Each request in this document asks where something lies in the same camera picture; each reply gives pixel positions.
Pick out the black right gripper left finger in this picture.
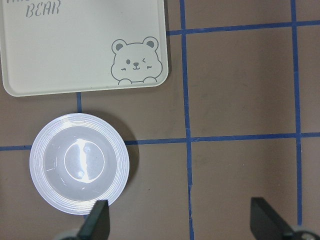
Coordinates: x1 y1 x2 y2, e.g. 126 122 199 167
76 200 110 240

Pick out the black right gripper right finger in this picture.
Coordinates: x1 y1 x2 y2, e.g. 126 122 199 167
250 197 298 240

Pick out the cream bear tray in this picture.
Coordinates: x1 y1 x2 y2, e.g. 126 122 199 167
0 0 169 97

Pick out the white round plate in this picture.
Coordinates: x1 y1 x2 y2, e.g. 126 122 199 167
29 113 130 215

